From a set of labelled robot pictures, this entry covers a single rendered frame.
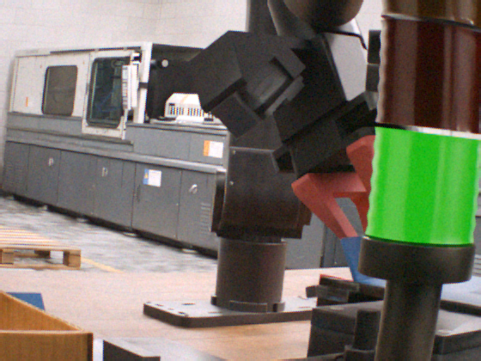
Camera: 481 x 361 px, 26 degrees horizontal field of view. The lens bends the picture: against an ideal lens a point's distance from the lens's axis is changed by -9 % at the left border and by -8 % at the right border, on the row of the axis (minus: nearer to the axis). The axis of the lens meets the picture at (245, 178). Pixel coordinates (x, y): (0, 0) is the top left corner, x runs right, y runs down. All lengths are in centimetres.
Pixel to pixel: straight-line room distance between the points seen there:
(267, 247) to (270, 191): 6
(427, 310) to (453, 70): 8
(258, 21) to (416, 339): 69
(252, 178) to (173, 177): 802
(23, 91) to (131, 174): 270
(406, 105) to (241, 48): 35
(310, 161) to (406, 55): 39
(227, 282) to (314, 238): 659
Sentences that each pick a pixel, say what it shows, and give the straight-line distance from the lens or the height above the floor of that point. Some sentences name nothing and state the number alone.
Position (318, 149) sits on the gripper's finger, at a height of 107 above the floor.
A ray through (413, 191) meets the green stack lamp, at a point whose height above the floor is 107.
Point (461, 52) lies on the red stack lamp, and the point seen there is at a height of 111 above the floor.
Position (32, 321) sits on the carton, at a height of 96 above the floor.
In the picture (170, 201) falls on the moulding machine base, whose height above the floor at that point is 38.
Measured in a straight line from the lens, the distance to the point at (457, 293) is 66.
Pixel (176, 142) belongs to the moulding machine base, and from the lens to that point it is 899.
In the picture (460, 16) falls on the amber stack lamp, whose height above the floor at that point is 112.
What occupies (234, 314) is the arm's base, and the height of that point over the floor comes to 91.
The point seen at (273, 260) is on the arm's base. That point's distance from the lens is 102.
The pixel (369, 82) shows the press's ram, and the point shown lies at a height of 111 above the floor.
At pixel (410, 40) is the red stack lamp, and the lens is 34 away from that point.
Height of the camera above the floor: 108
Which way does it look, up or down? 3 degrees down
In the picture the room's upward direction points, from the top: 5 degrees clockwise
